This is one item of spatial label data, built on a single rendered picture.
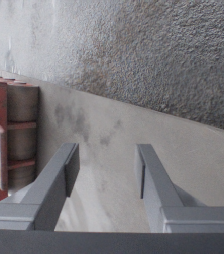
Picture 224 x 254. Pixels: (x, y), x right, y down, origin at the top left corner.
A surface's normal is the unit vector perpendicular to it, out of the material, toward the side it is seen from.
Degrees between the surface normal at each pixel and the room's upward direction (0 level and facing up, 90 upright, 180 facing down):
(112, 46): 0
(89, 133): 0
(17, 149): 70
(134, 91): 0
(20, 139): 76
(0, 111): 90
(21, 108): 82
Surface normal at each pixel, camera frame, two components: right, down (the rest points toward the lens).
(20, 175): 0.48, 0.30
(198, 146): -0.72, 0.07
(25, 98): 0.71, 0.29
